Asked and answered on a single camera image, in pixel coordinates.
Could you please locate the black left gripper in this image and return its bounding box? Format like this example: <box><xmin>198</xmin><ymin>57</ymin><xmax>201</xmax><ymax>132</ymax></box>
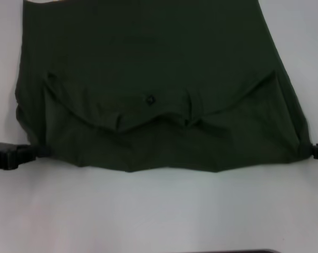
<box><xmin>0</xmin><ymin>141</ymin><xmax>53</xmax><ymax>171</ymax></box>

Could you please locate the dark green FREE! t-shirt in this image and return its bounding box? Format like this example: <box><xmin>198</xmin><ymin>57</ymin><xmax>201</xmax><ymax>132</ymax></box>
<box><xmin>14</xmin><ymin>0</ymin><xmax>313</xmax><ymax>174</ymax></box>

